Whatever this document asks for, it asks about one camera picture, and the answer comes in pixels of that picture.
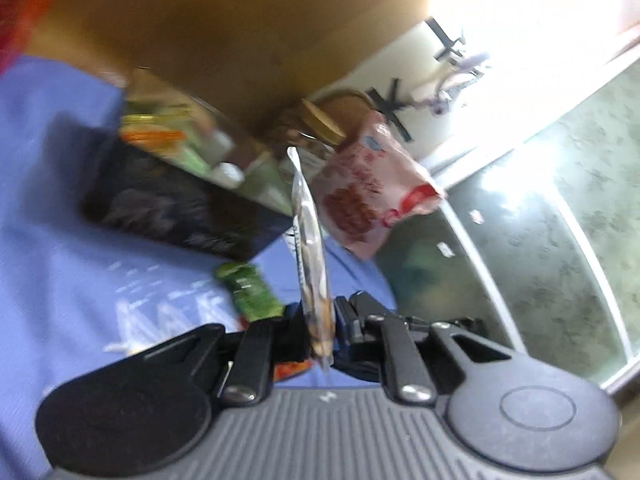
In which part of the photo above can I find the round wooden board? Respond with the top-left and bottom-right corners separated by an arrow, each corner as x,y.
319,88 -> 375,112

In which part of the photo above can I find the clear nut packet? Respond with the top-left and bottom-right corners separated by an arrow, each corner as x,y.
286,146 -> 337,375

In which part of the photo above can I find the black storage box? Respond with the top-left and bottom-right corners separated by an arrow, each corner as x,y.
81,67 -> 294,262

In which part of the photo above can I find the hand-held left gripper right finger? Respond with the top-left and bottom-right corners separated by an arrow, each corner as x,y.
334,291 -> 523,405

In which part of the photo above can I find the large pink snack bag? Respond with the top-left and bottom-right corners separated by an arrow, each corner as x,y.
311,111 -> 447,262

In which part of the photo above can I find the blue printed tablecloth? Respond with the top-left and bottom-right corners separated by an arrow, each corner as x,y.
0,55 -> 401,480

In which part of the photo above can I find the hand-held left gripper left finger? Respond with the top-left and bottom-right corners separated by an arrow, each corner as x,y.
132,310 -> 312,407

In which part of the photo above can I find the glass nut jar yellow lid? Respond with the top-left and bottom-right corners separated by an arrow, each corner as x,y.
269,99 -> 349,173

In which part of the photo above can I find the red snack packet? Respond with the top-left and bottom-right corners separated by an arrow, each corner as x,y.
274,359 -> 314,382

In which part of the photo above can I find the white plastic bottle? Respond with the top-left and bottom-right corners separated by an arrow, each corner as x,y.
214,161 -> 247,187

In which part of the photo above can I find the dark green snack packet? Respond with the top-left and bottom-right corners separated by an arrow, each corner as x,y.
214,261 -> 287,324

